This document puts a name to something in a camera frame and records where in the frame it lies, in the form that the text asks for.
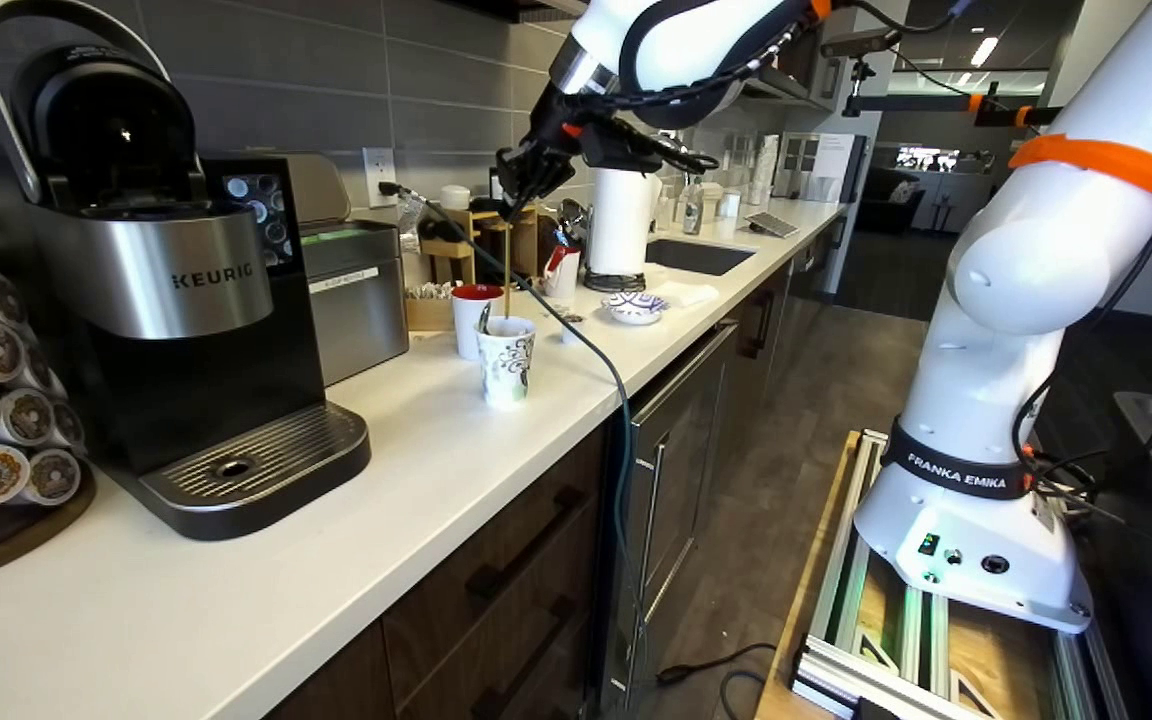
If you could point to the white paper towel roll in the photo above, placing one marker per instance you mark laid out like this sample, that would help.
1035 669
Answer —
622 224

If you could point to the patterned paper cup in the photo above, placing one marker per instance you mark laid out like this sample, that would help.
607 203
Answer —
504 366

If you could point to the black kitchen sink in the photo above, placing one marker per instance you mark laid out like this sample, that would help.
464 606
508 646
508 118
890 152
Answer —
699 259

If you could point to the black silver Keurig coffee machine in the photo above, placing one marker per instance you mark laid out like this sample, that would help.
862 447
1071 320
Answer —
177 287

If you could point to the black boom with orange clamp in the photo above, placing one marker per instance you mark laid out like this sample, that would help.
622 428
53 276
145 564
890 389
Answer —
991 110

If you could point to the wooden plank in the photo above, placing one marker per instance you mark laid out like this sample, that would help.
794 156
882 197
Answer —
800 584

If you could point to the small blue white plate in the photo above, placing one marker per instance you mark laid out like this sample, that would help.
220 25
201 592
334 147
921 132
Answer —
632 308

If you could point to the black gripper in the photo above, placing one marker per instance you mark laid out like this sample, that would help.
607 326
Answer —
562 127

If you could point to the wooden condiment organizer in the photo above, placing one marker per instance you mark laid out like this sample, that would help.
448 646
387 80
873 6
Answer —
469 246

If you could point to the small white cup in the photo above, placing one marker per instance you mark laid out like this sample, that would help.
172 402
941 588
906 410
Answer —
562 281

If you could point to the dark wooden kitchen cabinet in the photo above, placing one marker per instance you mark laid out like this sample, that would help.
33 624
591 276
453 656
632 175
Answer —
498 633

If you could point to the silver metal box appliance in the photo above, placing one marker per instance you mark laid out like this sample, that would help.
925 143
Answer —
359 301

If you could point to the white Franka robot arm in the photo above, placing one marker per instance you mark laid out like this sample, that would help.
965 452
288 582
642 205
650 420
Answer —
1029 307

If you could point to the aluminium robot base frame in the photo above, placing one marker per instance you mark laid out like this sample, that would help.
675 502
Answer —
921 642

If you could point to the white cup with red inside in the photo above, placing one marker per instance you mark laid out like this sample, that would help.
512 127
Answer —
469 320

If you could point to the small wooden packet box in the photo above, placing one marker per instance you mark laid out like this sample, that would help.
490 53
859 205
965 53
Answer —
425 313

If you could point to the coffee pod carousel rack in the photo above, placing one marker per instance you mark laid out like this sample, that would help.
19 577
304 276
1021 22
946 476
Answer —
19 537

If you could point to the white wall outlet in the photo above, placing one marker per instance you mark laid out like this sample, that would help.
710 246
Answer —
379 175

